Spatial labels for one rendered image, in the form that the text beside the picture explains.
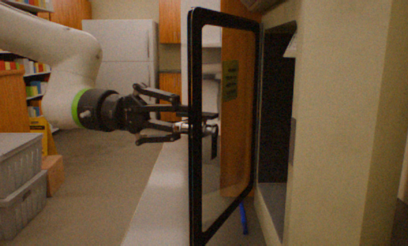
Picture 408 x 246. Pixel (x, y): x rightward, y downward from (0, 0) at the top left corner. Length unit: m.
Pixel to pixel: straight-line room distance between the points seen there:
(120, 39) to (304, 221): 5.12
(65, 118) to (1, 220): 1.99
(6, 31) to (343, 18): 0.62
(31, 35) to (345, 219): 0.68
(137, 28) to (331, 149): 5.06
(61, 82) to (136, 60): 4.68
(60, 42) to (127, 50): 4.69
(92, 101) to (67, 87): 0.10
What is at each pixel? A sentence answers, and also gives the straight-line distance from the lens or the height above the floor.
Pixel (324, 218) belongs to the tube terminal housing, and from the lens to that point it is 0.53.
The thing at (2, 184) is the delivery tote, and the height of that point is 0.44.
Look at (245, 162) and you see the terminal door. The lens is 0.73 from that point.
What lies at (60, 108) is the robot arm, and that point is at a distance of 0.75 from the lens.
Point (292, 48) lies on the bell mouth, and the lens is 0.57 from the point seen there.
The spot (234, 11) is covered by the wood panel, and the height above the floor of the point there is 1.42.
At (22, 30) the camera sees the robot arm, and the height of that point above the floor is 1.37.
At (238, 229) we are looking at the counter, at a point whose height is 0.94.
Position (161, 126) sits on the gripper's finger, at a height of 1.18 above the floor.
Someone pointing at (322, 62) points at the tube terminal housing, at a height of 1.31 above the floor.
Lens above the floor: 1.33
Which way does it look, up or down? 14 degrees down
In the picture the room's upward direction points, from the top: straight up
